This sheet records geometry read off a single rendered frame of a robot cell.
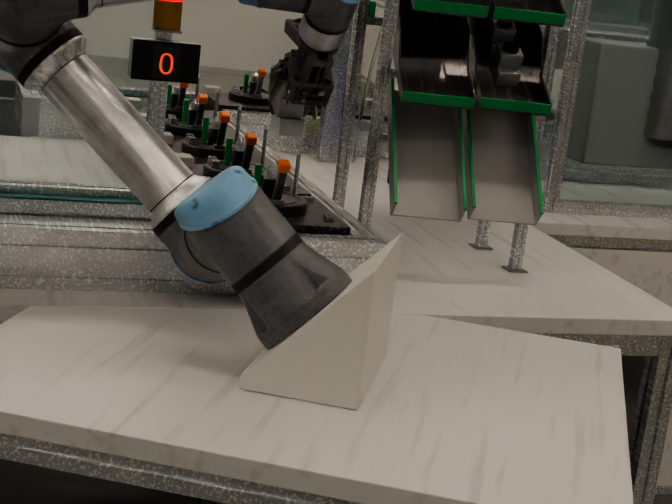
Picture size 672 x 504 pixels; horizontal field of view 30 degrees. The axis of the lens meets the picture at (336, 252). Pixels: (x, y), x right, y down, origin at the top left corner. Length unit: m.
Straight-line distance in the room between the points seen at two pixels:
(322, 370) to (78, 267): 0.55
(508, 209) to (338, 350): 0.76
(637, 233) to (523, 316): 0.97
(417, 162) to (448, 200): 0.09
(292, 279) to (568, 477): 0.44
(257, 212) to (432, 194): 0.66
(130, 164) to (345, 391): 0.46
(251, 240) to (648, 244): 1.66
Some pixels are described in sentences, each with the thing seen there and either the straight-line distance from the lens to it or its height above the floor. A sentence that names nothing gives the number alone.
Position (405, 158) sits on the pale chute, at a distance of 2.31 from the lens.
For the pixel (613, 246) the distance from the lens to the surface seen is 3.13.
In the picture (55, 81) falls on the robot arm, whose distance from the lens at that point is 1.85.
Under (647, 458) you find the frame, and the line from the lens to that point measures 2.44.
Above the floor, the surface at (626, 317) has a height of 0.86.
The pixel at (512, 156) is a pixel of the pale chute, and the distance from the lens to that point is 2.39.
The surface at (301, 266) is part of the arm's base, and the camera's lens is 1.67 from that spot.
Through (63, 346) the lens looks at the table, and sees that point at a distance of 1.80.
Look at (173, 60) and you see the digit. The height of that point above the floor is 1.21.
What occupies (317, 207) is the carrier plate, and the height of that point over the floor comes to 0.97.
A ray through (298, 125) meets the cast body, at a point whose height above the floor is 1.13.
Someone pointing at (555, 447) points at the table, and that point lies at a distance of 1.65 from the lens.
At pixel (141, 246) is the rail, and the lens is 2.05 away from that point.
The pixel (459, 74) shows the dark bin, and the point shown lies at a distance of 2.34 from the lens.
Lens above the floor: 1.46
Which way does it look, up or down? 14 degrees down
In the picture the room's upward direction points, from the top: 7 degrees clockwise
